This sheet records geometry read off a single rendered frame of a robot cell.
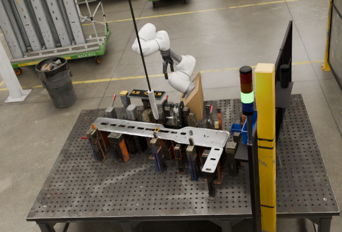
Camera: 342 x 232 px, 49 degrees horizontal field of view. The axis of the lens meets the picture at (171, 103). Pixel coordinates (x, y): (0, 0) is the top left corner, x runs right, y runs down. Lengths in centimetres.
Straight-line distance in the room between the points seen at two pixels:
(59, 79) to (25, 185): 175
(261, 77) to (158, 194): 156
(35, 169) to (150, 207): 237
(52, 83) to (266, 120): 421
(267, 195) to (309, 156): 86
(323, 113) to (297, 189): 213
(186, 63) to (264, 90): 186
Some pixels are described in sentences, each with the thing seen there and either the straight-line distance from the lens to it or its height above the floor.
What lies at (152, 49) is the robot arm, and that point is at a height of 179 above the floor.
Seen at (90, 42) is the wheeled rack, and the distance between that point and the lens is 760.
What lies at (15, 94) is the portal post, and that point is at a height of 8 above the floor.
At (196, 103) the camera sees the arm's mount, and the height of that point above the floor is 91.
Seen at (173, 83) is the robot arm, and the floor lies 109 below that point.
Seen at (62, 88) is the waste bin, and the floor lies 36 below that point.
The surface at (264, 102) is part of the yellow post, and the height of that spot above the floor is 179.
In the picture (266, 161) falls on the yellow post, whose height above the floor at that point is 132.
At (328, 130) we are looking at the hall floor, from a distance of 496.
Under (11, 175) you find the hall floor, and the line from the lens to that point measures 534.
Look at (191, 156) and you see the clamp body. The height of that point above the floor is 97.
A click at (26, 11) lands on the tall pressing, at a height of 108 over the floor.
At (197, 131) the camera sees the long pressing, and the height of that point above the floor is 100.
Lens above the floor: 309
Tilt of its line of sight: 33 degrees down
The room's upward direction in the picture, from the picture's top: 11 degrees counter-clockwise
